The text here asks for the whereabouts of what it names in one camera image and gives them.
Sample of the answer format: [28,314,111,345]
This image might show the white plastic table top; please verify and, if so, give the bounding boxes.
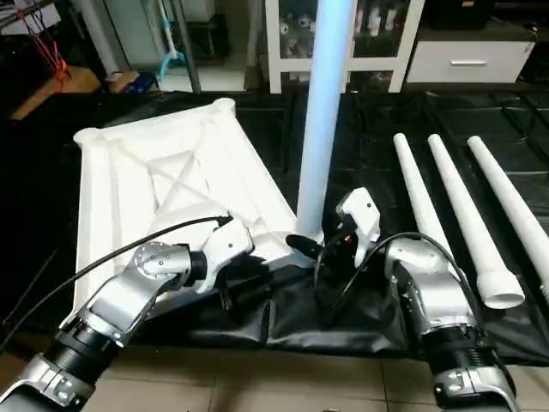
[73,99,323,324]

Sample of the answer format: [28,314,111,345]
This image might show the white plastic table leg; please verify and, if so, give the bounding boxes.
[294,0,358,246]
[427,135,527,311]
[468,136,549,303]
[393,133,453,251]

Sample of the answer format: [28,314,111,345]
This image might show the black work mat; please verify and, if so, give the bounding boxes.
[0,86,549,366]

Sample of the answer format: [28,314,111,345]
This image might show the white glass-door cabinet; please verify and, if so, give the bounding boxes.
[264,0,426,94]

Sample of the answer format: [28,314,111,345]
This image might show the white drawer unit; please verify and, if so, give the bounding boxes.
[406,21,538,85]

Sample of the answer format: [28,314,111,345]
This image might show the black speaker box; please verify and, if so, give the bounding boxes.
[425,0,495,31]

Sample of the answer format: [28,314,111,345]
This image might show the brown wooden desk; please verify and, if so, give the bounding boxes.
[9,67,104,121]

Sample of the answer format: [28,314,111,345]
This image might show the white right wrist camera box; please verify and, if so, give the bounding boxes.
[336,189,382,268]

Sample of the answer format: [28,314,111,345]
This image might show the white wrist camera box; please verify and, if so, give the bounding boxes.
[193,216,256,294]
[336,189,382,268]

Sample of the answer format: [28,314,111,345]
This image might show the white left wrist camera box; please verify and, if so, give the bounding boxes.
[193,216,256,294]

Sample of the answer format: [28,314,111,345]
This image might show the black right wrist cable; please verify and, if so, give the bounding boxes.
[313,230,483,327]

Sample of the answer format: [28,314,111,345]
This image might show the teal long-handled dustpan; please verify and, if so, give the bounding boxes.
[157,0,186,83]

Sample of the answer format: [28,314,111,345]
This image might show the red cables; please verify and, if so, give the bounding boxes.
[17,0,71,83]

